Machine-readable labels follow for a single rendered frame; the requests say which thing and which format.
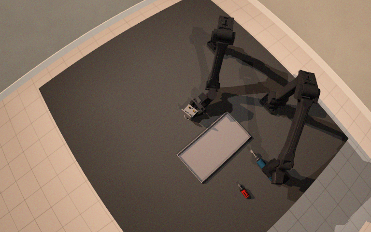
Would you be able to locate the red-handled nut driver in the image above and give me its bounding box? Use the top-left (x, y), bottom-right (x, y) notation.
top-left (238, 184), bottom-right (249, 198)

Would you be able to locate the beige rectangular tray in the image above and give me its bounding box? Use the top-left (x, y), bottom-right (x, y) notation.
top-left (177, 112), bottom-right (251, 183)

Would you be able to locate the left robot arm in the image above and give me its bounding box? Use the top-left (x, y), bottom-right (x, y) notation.
top-left (260, 70), bottom-right (320, 185)

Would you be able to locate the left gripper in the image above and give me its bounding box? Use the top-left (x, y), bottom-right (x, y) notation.
top-left (262, 158), bottom-right (276, 178)

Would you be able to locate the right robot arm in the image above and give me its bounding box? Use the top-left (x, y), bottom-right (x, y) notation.
top-left (196, 15), bottom-right (236, 108)

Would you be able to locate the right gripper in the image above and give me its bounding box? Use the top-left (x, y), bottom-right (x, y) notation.
top-left (190, 98), bottom-right (206, 119)

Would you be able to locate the blue nut driver barrel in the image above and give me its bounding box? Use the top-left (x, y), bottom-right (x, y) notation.
top-left (250, 150), bottom-right (266, 169)

